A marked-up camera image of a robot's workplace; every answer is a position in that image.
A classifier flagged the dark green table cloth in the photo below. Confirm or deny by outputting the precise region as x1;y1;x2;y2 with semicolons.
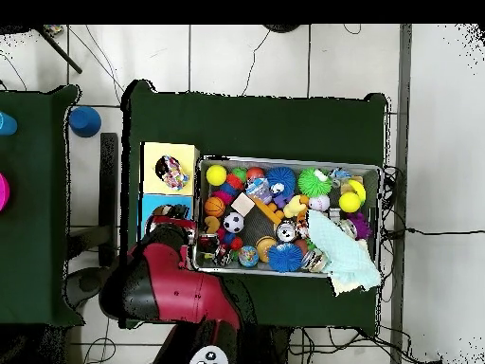
120;79;389;335
0;82;83;329

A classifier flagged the green fuzzy toy with eyes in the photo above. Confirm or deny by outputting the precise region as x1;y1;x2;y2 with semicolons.
297;167;333;198

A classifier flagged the person's foot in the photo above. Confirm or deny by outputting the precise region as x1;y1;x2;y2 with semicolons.
262;24;303;35

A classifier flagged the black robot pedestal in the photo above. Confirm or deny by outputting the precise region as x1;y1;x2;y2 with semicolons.
245;324;298;364

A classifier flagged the yellow ball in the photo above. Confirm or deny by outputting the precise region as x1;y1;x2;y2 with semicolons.
206;163;228;187
338;191;362;213

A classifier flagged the plain wooden block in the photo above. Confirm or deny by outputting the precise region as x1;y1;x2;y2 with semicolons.
231;192;258;218

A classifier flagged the small baseball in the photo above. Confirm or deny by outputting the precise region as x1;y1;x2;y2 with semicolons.
309;194;332;213

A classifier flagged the globe print ball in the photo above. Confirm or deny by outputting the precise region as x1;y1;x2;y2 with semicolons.
238;246;260;268

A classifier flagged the small basketball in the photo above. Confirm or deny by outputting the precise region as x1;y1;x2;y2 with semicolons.
204;196;226;220

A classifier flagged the multicolour patterned cloth toy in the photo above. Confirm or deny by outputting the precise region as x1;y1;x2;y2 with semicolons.
154;155;191;191

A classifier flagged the purple spiky toy with eyes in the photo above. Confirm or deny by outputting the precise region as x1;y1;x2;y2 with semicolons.
348;211;372;241

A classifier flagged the blue spiky rubber ball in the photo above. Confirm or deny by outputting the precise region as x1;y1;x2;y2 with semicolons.
267;242;304;274

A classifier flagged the light blue cup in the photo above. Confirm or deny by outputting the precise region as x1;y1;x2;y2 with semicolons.
0;111;18;137

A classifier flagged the shallow clear mesh bin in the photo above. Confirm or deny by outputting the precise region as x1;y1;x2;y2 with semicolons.
193;155;384;281

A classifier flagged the wooden box with three holes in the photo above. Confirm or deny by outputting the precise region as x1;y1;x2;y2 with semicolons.
135;140;201;244

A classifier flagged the pink round object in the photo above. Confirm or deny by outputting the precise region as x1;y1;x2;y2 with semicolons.
0;172;10;210

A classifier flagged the small soccer ball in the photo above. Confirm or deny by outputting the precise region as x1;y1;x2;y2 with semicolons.
224;211;246;234

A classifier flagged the mint green cloth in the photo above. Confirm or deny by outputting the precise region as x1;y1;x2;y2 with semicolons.
306;209;383;293

